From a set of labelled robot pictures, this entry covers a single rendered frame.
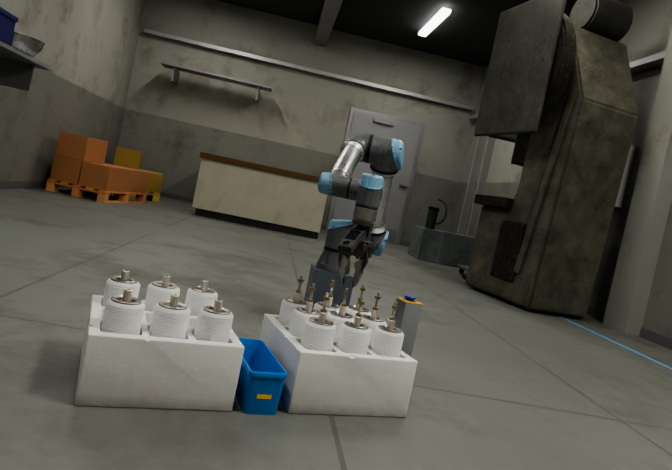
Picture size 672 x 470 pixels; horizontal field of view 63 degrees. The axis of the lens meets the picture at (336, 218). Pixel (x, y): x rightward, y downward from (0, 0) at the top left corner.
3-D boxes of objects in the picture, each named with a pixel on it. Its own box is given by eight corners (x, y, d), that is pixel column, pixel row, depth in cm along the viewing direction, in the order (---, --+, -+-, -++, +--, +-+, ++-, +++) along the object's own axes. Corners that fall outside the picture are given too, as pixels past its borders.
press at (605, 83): (615, 330, 462) (694, -7, 451) (475, 303, 447) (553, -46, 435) (536, 296, 601) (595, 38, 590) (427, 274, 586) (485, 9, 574)
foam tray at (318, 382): (253, 363, 191) (264, 313, 190) (354, 371, 206) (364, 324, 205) (287, 413, 155) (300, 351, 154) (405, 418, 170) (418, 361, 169)
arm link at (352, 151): (346, 125, 226) (319, 171, 184) (372, 130, 225) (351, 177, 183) (342, 151, 232) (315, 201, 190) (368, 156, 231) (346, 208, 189)
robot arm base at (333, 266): (314, 264, 252) (319, 242, 251) (346, 270, 254) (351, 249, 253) (317, 269, 237) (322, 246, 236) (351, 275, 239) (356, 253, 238)
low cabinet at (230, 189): (308, 226, 938) (318, 180, 934) (318, 239, 728) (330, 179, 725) (207, 206, 917) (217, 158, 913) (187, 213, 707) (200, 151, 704)
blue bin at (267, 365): (222, 373, 176) (229, 336, 175) (255, 375, 180) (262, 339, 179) (241, 415, 148) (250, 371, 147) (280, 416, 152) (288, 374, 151)
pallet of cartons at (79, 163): (79, 189, 733) (89, 138, 730) (147, 203, 742) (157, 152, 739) (40, 190, 616) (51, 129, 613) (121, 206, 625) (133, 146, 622)
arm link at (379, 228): (353, 241, 252) (372, 129, 225) (385, 248, 250) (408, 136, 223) (349, 255, 242) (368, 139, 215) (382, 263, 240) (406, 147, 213)
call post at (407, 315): (378, 380, 201) (396, 297, 199) (394, 381, 203) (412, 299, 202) (387, 388, 194) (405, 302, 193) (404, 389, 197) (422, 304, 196)
